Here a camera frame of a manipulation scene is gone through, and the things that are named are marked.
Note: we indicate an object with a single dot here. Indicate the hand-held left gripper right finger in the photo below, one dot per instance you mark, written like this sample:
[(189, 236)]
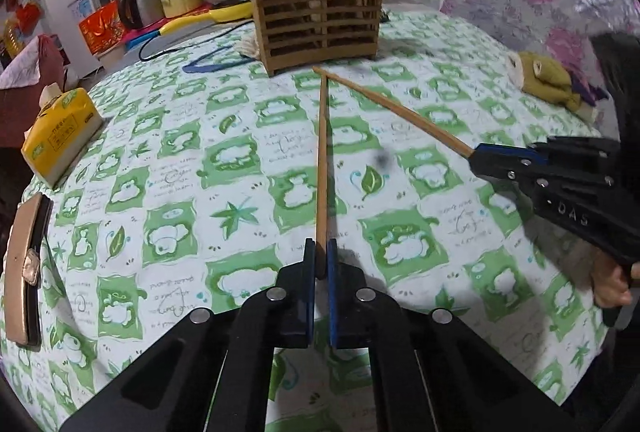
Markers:
[(332, 292)]

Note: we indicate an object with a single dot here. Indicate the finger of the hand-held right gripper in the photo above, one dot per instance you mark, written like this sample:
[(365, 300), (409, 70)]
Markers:
[(505, 151), (505, 172)]

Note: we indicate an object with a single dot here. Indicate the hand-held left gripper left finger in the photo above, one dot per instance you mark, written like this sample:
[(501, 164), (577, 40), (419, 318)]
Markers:
[(310, 292)]

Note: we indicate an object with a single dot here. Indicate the single wooden chopstick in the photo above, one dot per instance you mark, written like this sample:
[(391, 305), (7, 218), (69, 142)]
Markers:
[(322, 162), (395, 111)]

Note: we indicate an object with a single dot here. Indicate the person's right hand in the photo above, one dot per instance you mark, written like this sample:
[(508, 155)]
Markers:
[(612, 284)]

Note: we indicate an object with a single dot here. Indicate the brown plush toy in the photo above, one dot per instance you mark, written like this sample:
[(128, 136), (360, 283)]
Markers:
[(542, 77)]

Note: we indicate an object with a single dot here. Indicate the purple cloth piece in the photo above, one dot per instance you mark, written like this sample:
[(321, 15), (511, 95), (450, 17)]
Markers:
[(590, 90)]

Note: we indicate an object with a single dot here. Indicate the dark grey garment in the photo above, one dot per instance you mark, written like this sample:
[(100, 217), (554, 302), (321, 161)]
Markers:
[(620, 77)]

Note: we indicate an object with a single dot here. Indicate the green and white tablecloth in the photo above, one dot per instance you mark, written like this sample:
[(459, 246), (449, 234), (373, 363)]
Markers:
[(200, 162)]

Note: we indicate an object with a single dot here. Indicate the white crochet piece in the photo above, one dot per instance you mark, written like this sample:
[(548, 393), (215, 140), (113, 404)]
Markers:
[(249, 46)]

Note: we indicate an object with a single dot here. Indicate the yellow tissue pack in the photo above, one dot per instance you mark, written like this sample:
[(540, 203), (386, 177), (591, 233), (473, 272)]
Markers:
[(62, 132)]

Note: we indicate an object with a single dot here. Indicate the steel electric kettle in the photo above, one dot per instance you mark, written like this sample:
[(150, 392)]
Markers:
[(145, 5)]

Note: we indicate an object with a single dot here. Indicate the red gift box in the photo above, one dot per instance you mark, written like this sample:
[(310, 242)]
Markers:
[(102, 27)]

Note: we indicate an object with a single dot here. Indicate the dark red cloth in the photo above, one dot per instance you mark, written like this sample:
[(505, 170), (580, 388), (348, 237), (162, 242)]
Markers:
[(45, 62)]

